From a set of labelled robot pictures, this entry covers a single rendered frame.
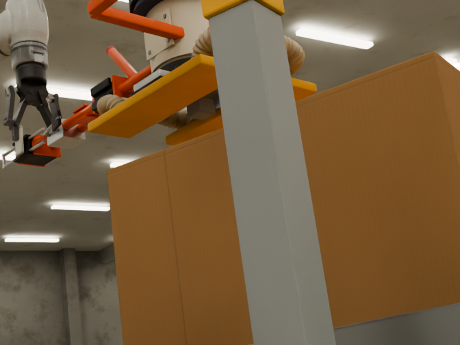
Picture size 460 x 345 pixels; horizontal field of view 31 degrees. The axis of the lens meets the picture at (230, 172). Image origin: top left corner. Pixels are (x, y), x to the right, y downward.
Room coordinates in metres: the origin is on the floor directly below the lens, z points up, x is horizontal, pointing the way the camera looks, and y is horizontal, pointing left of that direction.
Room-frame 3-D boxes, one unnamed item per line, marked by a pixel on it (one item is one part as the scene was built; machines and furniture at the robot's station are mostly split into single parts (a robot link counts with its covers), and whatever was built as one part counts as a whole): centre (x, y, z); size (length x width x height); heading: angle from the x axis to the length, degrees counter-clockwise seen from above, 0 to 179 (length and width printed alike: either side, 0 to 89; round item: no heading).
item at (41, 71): (1.90, 0.46, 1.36); 0.08 x 0.07 x 0.09; 134
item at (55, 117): (1.84, 0.45, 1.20); 0.31 x 0.03 x 0.05; 44
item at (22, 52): (1.90, 0.46, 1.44); 0.09 x 0.09 x 0.06
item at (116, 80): (1.66, 0.21, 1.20); 0.10 x 0.08 x 0.06; 135
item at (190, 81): (1.41, 0.11, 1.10); 0.34 x 0.10 x 0.05; 45
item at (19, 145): (1.87, 0.49, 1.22); 0.03 x 0.01 x 0.07; 44
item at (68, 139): (1.81, 0.36, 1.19); 0.07 x 0.07 x 0.04; 45
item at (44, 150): (1.91, 0.45, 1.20); 0.08 x 0.07 x 0.05; 45
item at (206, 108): (1.48, 0.04, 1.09); 0.04 x 0.04 x 0.05; 45
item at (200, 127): (1.55, -0.03, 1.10); 0.34 x 0.10 x 0.05; 45
